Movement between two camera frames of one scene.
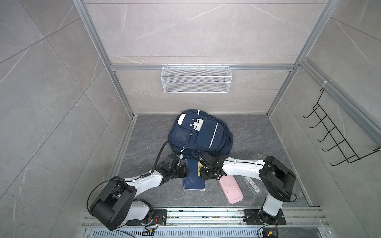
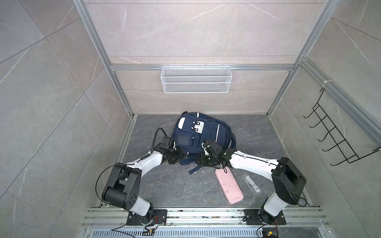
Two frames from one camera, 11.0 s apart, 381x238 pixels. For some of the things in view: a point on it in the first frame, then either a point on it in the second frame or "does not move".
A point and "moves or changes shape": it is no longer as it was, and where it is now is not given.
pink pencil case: (231, 189) does not move
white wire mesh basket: (196, 79) does not move
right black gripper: (204, 177) to (201, 160)
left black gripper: (186, 171) to (182, 154)
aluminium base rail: (220, 217) does not move
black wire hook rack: (329, 128) does not move
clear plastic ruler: (249, 181) does not move
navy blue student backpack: (194, 131) moves or changes shape
